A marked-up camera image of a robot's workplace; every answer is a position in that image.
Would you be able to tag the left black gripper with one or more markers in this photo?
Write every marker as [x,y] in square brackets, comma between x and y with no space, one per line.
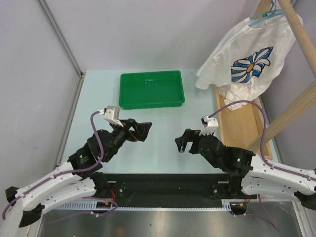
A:
[140,130]

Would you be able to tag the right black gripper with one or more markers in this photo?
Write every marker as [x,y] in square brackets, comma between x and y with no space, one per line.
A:
[189,136]

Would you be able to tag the white flower print t-shirt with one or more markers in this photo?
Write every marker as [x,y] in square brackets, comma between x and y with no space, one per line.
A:
[247,59]

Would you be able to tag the light blue hanger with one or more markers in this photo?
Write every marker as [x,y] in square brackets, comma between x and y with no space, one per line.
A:
[265,10]

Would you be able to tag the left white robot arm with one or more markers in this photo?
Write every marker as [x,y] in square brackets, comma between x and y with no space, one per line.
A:
[78,177]

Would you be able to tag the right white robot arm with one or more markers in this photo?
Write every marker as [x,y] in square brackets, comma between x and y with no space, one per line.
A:
[255,175]

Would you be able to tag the green plastic tray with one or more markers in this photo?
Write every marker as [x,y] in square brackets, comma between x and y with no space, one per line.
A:
[151,90]

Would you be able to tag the wooden clothes rack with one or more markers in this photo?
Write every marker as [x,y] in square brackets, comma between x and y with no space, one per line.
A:
[294,128]

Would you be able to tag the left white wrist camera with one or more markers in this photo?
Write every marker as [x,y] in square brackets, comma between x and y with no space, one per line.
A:
[111,115]

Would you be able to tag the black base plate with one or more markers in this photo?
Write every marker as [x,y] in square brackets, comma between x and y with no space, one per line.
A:
[171,191]

